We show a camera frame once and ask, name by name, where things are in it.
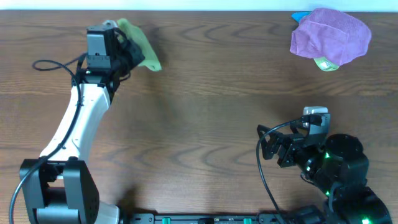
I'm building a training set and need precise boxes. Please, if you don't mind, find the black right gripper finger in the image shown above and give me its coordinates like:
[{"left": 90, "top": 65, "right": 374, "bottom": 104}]
[
  {"left": 261, "top": 138, "right": 283, "bottom": 160},
  {"left": 256, "top": 124, "right": 290, "bottom": 143}
]

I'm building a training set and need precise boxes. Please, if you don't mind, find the light green cloth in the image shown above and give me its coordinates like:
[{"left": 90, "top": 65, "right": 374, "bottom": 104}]
[{"left": 117, "top": 18, "right": 162, "bottom": 72}]

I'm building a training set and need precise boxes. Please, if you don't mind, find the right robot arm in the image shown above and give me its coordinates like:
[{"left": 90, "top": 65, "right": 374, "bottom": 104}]
[{"left": 256, "top": 123, "right": 392, "bottom": 223}]

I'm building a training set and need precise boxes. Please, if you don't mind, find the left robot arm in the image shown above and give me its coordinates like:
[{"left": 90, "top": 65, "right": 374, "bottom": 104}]
[{"left": 16, "top": 26, "right": 161, "bottom": 223}]

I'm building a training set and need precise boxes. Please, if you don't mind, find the purple cloth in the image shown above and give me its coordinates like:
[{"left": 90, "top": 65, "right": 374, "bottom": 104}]
[{"left": 290, "top": 8, "right": 372, "bottom": 66}]

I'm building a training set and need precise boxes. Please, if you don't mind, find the blue cloth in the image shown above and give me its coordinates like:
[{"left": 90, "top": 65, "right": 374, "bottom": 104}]
[{"left": 292, "top": 11, "right": 312, "bottom": 23}]

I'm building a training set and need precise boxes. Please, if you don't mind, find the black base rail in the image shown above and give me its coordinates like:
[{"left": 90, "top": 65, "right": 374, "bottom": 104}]
[{"left": 119, "top": 212, "right": 327, "bottom": 224}]

